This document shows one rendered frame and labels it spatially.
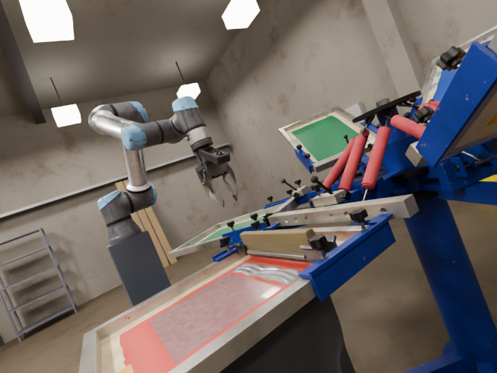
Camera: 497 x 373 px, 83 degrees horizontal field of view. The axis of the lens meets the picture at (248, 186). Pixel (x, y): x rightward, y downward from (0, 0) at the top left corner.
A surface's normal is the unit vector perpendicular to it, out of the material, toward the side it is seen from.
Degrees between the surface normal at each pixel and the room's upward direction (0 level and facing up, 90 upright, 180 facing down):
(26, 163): 90
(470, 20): 90
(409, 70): 90
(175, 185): 90
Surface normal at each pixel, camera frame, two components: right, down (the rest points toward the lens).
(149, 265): 0.48, -0.17
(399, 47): -0.79, 0.34
